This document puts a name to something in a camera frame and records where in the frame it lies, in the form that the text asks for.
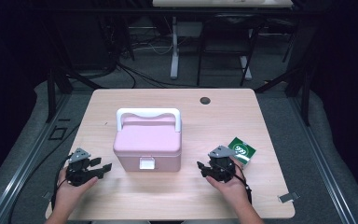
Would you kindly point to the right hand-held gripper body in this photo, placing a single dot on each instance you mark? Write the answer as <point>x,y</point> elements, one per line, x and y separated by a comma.
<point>222,169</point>

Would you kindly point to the aluminium rail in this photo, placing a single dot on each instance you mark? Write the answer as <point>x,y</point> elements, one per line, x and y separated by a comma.
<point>21,174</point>
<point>320,161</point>

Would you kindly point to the person's left hand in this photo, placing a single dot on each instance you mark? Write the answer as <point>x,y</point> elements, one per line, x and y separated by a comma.
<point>70,196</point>

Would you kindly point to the person's right hand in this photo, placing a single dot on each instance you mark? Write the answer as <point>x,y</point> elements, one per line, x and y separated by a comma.
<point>234,189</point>

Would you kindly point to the pink storage box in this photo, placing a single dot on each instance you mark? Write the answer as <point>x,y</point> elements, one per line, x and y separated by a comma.
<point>146,144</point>

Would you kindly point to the black metal chair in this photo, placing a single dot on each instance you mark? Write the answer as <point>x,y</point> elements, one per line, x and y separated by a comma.
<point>227,25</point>

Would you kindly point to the dark curtain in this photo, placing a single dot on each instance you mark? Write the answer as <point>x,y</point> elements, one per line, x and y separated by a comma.
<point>348,77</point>
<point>6,77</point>

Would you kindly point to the green and white box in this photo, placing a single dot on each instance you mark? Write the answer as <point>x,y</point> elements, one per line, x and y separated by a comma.
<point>241,150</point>

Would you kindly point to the white desk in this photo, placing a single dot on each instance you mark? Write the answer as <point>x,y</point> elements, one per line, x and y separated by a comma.
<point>174,46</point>

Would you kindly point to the metal table clip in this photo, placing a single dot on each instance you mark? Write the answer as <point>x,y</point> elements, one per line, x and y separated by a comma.
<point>48,196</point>
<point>288,197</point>

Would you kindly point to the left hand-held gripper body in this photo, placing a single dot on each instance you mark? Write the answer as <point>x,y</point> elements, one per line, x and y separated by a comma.
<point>79,174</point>

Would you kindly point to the black stand leg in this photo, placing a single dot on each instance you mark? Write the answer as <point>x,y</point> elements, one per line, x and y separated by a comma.
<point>306,99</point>
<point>51,96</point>

